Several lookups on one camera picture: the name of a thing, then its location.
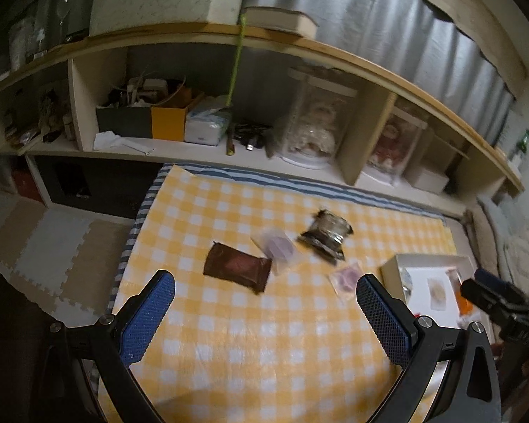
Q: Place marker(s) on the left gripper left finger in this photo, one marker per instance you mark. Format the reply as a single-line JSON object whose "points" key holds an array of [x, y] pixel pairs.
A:
{"points": [[117, 341]]}

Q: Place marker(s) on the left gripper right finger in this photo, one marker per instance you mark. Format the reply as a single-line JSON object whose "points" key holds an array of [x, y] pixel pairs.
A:
{"points": [[417, 344]]}

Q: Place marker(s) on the orange snack packet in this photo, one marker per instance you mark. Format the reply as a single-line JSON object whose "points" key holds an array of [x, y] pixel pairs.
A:
{"points": [[465, 306]]}

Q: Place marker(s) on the round cookie clear packet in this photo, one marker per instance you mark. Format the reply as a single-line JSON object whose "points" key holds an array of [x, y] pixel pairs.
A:
{"points": [[437, 292]]}

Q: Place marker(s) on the pink purple cake packet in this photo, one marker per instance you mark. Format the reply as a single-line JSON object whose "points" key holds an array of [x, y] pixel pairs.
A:
{"points": [[344, 280]]}

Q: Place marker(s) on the black silver pastry packet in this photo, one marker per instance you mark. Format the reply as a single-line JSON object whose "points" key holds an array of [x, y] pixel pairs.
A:
{"points": [[327, 234]]}

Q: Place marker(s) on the brown chocolate packet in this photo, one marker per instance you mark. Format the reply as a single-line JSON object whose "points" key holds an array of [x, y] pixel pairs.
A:
{"points": [[229, 264]]}

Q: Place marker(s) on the purple round cake packet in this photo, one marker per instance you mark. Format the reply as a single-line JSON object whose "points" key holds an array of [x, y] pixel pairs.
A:
{"points": [[279, 248]]}

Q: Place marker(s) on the person right hand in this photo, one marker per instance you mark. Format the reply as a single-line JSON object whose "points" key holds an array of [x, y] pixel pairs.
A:
{"points": [[512, 364]]}

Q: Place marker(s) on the white tray box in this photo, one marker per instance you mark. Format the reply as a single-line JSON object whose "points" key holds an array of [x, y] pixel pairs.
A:
{"points": [[405, 277]]}

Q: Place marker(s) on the beige blanket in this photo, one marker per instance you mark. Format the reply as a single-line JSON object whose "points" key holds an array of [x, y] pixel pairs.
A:
{"points": [[481, 239]]}

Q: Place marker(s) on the grey blue quilt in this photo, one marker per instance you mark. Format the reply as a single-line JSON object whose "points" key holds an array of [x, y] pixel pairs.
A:
{"points": [[506, 219]]}

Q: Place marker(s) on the yellow checkered cloth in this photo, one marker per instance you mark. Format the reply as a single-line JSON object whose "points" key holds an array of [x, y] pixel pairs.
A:
{"points": [[344, 403]]}

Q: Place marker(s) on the white storage box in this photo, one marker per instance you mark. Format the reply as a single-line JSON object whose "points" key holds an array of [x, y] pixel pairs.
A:
{"points": [[426, 178]]}

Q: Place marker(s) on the green bottle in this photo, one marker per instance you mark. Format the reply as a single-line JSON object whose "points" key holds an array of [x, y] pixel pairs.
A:
{"points": [[520, 149]]}

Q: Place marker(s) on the red doll display case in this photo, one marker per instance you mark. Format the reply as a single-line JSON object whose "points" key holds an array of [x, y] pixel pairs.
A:
{"points": [[396, 144]]}

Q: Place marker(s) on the wooden shelf unit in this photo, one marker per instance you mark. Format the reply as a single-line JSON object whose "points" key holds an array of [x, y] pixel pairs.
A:
{"points": [[261, 58]]}

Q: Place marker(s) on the orange black box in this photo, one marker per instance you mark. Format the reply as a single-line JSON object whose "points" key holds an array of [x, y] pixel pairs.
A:
{"points": [[162, 122]]}

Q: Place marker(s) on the white doll display case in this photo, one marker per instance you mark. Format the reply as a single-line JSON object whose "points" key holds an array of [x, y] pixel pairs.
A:
{"points": [[319, 114]]}

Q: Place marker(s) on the tissue pack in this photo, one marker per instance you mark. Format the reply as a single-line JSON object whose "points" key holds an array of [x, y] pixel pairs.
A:
{"points": [[208, 121]]}

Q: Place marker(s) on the grey curtain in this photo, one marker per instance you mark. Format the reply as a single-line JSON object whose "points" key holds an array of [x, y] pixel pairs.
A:
{"points": [[418, 41]]}

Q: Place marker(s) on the book on shelf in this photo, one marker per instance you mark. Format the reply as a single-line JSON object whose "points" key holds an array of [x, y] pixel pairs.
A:
{"points": [[281, 20]]}

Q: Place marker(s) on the white box on shelf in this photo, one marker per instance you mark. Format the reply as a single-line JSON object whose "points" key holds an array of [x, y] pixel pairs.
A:
{"points": [[163, 2]]}

